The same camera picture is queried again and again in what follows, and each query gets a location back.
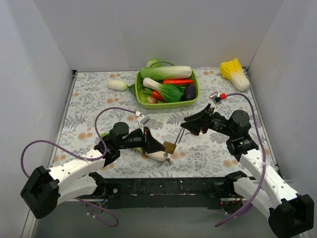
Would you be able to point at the green plastic basket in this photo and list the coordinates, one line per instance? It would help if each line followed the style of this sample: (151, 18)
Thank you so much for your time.
(142, 97)

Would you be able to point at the green napa cabbage toy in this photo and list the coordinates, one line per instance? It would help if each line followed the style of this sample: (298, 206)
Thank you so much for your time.
(166, 72)

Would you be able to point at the light green leaf toy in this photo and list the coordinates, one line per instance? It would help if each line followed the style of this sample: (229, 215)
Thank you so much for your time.
(154, 63)

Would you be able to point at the floral patterned table mat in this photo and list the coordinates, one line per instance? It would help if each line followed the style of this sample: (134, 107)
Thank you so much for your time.
(95, 108)

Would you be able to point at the yellow white cabbage toy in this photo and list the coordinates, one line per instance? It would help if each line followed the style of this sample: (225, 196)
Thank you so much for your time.
(233, 71)

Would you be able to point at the bok choy toy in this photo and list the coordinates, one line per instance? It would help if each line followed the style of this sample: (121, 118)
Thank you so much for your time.
(170, 93)

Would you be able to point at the white radish toy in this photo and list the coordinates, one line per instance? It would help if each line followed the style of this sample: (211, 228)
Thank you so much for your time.
(119, 85)

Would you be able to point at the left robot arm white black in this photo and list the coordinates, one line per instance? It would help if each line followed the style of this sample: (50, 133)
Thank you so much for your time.
(47, 188)

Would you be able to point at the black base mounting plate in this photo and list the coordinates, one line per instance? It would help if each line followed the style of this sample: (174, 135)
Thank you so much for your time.
(211, 193)

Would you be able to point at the aluminium frame rail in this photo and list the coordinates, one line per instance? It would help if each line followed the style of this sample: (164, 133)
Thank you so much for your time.
(86, 186)

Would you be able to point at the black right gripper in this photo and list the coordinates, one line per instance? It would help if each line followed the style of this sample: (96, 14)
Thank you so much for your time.
(208, 120)

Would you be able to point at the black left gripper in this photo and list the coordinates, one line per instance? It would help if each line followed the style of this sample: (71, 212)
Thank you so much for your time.
(145, 139)

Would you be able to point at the brass silver padlock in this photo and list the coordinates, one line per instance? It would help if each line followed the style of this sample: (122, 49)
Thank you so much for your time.
(169, 146)

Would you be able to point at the purple eggplant toy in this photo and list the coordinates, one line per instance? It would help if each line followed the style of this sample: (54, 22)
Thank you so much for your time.
(189, 92)

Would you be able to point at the small red chili toy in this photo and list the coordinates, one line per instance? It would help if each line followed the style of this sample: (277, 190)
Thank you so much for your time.
(156, 95)

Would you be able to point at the beige mushroom toy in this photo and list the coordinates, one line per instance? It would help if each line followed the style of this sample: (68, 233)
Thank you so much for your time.
(152, 100)

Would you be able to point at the celery stalk toy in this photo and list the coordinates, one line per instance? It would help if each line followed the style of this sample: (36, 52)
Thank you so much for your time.
(159, 156)

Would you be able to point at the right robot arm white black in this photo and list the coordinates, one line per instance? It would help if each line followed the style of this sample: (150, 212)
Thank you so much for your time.
(288, 212)

